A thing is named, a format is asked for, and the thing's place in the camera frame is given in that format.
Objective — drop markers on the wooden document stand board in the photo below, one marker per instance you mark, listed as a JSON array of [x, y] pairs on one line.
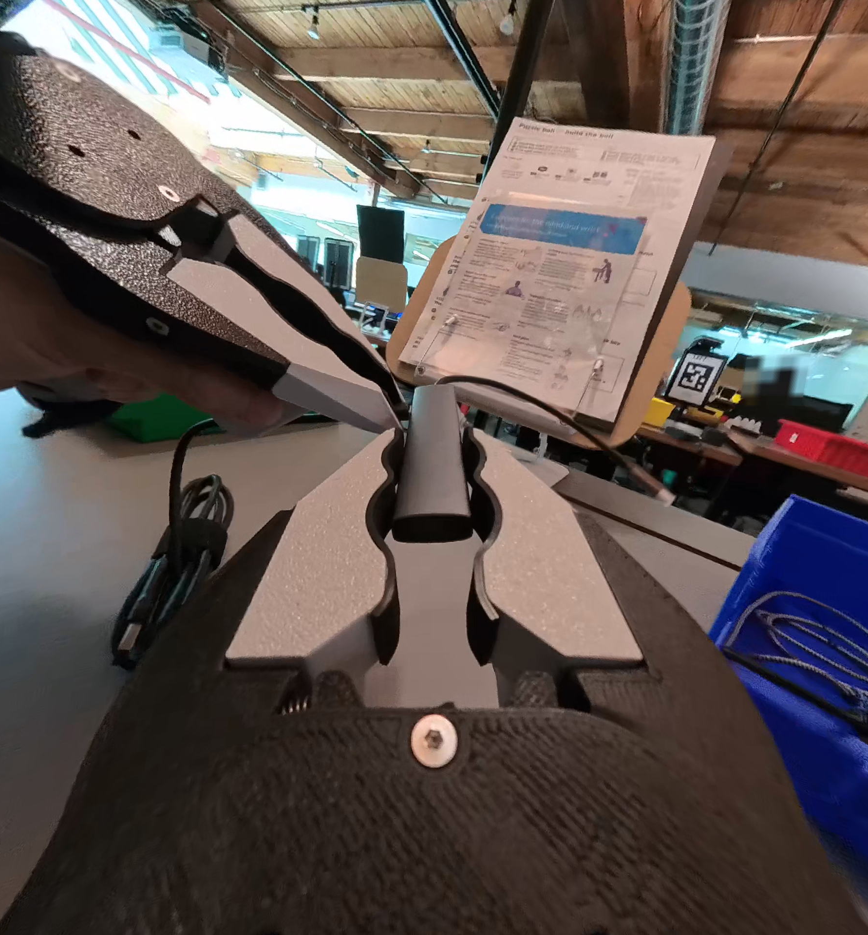
[[671, 321]]

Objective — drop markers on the black panel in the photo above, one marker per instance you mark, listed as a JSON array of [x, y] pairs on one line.
[[381, 234]]

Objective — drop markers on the black floor lamp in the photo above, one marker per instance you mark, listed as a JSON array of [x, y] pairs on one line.
[[525, 87]]

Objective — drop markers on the black and white tag sign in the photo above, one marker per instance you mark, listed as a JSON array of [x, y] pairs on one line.
[[697, 378]]

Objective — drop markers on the person's left hand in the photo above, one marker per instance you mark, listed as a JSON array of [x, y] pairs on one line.
[[112, 350]]

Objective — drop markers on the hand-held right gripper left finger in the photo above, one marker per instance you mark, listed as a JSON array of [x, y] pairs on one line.
[[310, 584]]

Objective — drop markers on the wooden workbench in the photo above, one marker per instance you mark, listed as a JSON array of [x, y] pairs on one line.
[[763, 456]]

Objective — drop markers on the yellow plastic bin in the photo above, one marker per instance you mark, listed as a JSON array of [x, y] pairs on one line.
[[658, 413]]

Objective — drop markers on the silver ventilation duct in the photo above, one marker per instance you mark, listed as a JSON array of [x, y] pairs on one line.
[[697, 66]]

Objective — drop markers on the green plastic bin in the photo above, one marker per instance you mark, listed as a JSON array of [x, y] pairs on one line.
[[156, 420]]

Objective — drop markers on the ceiling track spotlight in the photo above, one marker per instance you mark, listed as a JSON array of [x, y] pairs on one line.
[[507, 20], [313, 26]]

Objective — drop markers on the printed instruction sheet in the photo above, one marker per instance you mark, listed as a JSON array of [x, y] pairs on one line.
[[624, 168]]

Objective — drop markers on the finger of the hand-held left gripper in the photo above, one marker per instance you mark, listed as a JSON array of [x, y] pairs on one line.
[[295, 270], [244, 307]]

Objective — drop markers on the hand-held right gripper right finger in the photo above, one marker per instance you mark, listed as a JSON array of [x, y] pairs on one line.
[[558, 584]]

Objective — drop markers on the red plastic bin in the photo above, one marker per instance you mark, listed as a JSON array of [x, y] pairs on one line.
[[843, 449]]

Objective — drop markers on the blue plastic bin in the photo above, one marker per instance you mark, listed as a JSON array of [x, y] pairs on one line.
[[806, 745]]

